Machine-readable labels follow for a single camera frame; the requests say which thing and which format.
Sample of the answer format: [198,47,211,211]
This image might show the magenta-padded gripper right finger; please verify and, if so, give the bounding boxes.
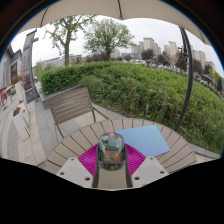
[123,143,170,189]

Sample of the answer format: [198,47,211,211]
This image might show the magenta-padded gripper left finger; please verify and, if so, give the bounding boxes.
[55,143,100,189]

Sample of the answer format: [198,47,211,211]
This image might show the transparent computer mouse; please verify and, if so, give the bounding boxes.
[96,132,128,172]

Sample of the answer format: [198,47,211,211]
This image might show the blue mouse pad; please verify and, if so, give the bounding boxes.
[114,124,171,158]

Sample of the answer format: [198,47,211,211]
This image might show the grey slatted chair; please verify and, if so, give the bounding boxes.
[46,85,113,139]

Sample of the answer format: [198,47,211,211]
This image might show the white planter box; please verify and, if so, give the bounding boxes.
[11,103,31,141]

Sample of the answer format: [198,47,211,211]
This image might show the black curved parasol pole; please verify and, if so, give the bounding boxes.
[173,27,194,133]

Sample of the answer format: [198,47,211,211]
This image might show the grey sign pillar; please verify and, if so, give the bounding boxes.
[21,29,40,103]

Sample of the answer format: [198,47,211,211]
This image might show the thin-leaved tree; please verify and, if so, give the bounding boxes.
[43,14,96,66]

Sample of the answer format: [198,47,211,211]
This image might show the distant apartment buildings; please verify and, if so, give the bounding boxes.
[131,37,218,73]

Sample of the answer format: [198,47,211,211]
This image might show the dense leafy tree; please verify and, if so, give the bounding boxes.
[83,18,136,61]

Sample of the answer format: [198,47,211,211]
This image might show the beige parasol canopy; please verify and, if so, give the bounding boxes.
[18,0,211,46]

